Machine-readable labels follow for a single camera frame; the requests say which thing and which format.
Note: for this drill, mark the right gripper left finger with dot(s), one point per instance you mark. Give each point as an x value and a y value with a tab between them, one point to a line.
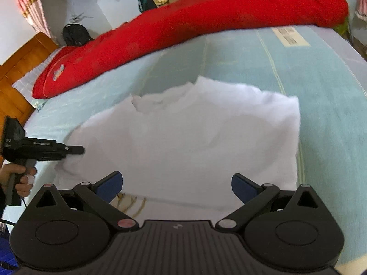
96	199

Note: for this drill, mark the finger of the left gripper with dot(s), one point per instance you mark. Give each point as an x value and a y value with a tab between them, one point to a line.
73	150

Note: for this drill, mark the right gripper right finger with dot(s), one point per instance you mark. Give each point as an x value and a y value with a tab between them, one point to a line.
255	198

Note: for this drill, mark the white t-shirt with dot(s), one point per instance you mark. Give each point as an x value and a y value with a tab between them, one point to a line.
177	151

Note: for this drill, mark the wooden headboard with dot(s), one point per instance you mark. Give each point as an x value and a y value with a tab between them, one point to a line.
30	55

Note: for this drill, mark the black backpack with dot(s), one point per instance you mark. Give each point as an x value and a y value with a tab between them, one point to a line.
76	35

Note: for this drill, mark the teal plaid bed blanket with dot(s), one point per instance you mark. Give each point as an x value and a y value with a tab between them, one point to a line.
327	76

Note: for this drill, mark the pink striped curtain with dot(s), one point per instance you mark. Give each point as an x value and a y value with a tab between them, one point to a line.
33	13

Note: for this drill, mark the yellow-green bag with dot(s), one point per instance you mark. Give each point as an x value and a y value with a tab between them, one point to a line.
343	30

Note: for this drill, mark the red quilt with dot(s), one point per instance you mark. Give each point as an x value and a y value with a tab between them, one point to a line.
173	24

